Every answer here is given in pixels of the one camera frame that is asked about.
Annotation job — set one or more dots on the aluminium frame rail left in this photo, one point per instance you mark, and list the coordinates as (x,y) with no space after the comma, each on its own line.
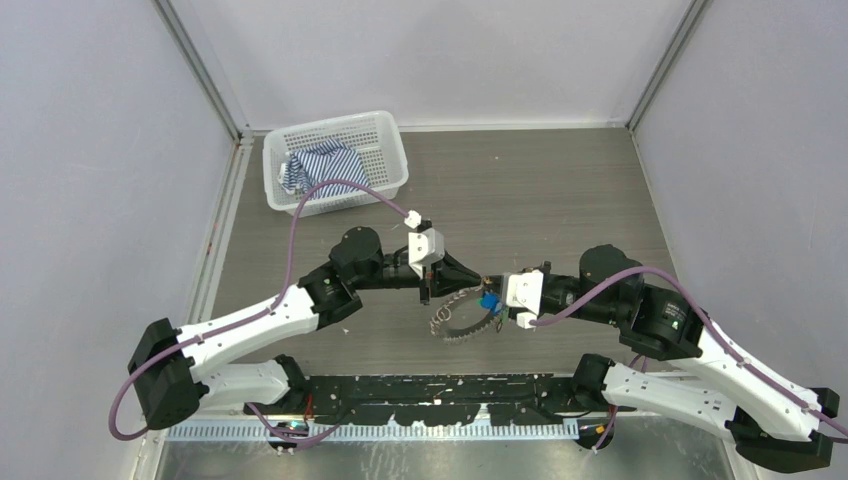
(208,276)

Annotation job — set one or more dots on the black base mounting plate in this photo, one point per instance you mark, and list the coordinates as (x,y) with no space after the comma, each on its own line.
(434,400)

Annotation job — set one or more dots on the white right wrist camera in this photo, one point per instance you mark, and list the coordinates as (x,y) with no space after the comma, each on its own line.
(521,296)

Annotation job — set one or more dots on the white plastic perforated basket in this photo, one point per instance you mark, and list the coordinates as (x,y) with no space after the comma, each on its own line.
(364,148)

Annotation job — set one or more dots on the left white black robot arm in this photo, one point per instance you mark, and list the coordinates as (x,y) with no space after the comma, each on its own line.
(178,371)

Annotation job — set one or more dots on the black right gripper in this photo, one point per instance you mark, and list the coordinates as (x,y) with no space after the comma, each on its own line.
(494,281)

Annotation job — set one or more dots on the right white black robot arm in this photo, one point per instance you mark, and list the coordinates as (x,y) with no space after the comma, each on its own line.
(772,422)

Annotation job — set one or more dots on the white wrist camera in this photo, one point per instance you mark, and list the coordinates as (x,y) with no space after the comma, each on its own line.
(521,296)
(425,244)

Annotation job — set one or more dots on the slotted cable duct strip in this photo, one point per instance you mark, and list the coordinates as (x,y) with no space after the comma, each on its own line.
(478,430)

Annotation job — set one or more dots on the blue white striped cloth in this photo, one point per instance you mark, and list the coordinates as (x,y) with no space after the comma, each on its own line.
(329,160)

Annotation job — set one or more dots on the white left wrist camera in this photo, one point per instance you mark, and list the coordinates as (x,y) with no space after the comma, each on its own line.
(425,244)

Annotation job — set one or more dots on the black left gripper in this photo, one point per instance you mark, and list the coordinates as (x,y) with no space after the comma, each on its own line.
(445,277)

